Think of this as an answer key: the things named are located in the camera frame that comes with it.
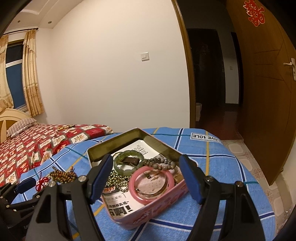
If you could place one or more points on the printed paper leaflet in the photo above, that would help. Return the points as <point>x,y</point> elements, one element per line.
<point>116,195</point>

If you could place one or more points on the striped pillow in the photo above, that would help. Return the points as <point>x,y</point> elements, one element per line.
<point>20,126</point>

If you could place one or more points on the brown wooden bead mala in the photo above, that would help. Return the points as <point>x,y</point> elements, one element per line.
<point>63,177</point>

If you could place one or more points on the silver bangle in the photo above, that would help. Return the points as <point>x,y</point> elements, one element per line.
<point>150,184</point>

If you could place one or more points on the silver door handle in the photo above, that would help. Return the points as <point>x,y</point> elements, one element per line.
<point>293,66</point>

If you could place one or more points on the brown door frame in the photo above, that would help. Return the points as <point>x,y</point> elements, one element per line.
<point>189,63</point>

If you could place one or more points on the cream wooden headboard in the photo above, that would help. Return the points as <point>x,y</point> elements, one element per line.
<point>8,118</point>

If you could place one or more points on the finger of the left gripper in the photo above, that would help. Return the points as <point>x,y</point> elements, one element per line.
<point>25,185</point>

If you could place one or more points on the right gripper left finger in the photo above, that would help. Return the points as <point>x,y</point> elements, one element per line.
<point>50,220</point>

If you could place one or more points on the window with white frame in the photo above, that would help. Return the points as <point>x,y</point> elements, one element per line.
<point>14,59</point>

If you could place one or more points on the red knot tassel charm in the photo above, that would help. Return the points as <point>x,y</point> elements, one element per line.
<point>42,182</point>

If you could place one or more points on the green jade bangle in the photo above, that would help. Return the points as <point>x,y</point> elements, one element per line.
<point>127,162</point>

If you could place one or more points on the red double happiness sticker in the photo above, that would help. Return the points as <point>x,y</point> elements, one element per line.
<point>255,13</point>

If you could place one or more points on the pink metal tin box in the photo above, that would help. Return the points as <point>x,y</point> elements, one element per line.
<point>176,210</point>

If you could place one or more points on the beige curtain left panel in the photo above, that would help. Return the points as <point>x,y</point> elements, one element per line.
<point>6,100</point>

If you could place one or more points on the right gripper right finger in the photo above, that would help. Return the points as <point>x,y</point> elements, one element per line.
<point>241,220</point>

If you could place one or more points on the white wall light switch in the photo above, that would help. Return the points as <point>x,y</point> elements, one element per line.
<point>144,56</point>

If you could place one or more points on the red patterned bed quilt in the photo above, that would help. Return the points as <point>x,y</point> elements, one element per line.
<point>33,146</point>

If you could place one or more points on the brown wooden door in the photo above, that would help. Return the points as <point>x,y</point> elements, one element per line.
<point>267,121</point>

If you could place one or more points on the beads on bed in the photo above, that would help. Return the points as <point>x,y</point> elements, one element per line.
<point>65,127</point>

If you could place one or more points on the beige curtain right panel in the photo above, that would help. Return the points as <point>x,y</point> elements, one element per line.
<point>29,75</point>

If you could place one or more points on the black curtain rod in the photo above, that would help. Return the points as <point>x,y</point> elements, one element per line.
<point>18,31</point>

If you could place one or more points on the beige curtain panel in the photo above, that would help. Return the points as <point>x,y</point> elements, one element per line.
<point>6,100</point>
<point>29,75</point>

